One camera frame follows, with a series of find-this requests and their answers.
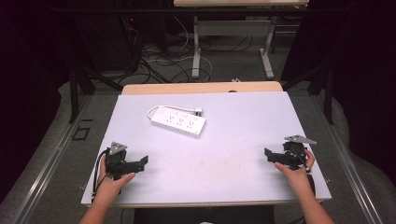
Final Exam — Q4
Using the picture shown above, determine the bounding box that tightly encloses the white desk with metal legs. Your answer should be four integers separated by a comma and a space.
173, 0, 310, 80

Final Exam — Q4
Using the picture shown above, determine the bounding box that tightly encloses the tangle of floor cables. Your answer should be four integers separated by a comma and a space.
122, 15, 255, 85

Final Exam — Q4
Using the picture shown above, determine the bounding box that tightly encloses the white table board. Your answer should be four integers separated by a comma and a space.
80, 91, 332, 208

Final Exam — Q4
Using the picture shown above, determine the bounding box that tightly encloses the black metal stand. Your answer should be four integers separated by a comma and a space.
280, 60, 336, 126
68, 60, 124, 124

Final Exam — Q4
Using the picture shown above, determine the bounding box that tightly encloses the black computer case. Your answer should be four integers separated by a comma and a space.
76, 12, 143, 73

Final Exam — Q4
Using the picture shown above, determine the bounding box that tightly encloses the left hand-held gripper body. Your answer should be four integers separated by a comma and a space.
105, 141, 140, 182

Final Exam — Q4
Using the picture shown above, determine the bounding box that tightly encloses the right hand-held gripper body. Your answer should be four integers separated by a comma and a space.
281, 133, 318, 171

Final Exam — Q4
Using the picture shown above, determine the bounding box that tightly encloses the wooden table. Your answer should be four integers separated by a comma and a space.
106, 80, 325, 209

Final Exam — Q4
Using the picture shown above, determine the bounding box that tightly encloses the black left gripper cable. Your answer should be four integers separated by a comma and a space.
92, 148, 110, 202

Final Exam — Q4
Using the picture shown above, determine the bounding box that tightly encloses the white power strip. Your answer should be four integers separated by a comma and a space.
150, 106, 207, 137

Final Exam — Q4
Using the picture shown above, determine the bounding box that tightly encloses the metal floor rail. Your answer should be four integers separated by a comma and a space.
0, 92, 94, 224
311, 92, 386, 224

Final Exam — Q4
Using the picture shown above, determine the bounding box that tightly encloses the person's left hand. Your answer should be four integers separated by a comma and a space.
96, 158, 136, 203

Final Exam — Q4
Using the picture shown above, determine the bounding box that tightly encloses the person's right hand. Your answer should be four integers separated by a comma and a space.
274, 148, 317, 194

